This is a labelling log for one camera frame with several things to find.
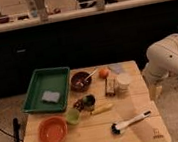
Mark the green plastic tray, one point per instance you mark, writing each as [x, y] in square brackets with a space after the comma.
[50, 79]

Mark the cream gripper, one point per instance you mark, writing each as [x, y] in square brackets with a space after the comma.
[155, 91]

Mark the grey blue cloth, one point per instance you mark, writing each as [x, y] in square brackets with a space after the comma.
[117, 68]

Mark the yellow banana toy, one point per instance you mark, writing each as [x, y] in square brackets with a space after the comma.
[102, 109]

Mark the grey blue sponge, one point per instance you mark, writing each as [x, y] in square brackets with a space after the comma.
[50, 96]

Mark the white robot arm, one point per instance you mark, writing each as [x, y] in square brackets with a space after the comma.
[162, 59]

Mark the red orange bowl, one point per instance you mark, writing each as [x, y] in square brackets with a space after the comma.
[52, 129]

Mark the white dish brush black bristles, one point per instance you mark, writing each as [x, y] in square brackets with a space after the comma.
[118, 128]

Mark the small green cup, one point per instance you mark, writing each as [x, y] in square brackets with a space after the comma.
[72, 116]

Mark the dark grapes toy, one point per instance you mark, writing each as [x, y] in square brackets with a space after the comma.
[79, 105]

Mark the orange fruit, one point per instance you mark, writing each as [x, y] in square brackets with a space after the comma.
[103, 73]

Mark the dark brown bowl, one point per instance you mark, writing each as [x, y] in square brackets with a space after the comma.
[75, 80]

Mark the brown wooden block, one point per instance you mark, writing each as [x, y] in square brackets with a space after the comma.
[109, 87]

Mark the white spoon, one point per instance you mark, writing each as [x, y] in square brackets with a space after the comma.
[89, 75]

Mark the white cup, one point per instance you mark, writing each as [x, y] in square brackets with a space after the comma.
[123, 80]

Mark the dark red background bowl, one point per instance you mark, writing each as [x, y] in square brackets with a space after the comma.
[4, 19]

